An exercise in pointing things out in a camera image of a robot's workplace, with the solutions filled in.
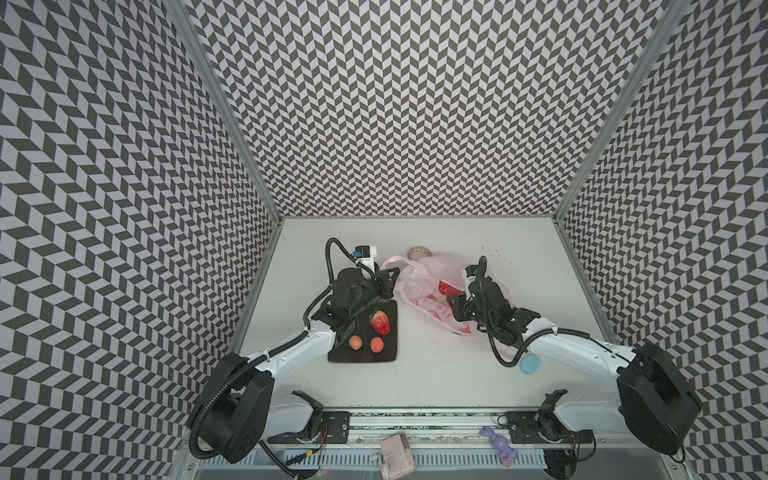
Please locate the orange fake peach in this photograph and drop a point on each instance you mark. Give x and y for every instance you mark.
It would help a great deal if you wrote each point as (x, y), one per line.
(377, 345)
(355, 342)

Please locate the red fake apple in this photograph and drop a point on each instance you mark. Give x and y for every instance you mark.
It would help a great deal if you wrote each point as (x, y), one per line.
(447, 290)

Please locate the red fake strawberry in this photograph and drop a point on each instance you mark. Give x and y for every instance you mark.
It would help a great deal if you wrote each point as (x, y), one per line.
(380, 323)

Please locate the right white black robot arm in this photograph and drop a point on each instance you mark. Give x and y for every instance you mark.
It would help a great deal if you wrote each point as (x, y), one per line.
(647, 395)

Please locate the pink small box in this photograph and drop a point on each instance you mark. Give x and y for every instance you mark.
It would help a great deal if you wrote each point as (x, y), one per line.
(396, 458)

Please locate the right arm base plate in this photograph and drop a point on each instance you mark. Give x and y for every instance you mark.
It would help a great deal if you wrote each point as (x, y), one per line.
(542, 429)

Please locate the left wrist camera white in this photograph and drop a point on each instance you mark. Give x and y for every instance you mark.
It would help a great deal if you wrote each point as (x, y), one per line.
(365, 258)

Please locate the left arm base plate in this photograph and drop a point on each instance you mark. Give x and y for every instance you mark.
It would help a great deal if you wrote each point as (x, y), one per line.
(331, 426)

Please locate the tape roll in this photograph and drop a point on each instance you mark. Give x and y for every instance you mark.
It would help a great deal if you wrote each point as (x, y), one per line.
(417, 253)

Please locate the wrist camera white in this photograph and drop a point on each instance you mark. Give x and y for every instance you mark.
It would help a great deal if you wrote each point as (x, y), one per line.
(474, 275)
(365, 258)

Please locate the pink plastic bag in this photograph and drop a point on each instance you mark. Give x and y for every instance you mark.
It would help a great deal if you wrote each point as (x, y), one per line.
(417, 286)

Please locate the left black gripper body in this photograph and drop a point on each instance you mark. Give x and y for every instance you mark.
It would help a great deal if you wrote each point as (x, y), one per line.
(371, 292)

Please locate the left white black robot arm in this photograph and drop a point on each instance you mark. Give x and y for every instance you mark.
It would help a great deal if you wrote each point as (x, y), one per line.
(243, 399)

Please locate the light blue oval object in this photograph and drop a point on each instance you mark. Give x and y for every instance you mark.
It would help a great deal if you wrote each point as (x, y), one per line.
(529, 364)

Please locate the aluminium front rail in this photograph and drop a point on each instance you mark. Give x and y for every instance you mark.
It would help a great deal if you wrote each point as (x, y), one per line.
(443, 427)

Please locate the black rectangular tray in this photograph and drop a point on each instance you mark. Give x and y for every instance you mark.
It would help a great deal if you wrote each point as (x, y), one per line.
(342, 353)

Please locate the purple toy figure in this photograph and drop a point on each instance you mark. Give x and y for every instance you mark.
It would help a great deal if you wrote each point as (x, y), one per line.
(506, 454)

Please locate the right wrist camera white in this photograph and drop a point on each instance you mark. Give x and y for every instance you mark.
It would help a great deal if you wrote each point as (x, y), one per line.
(474, 275)

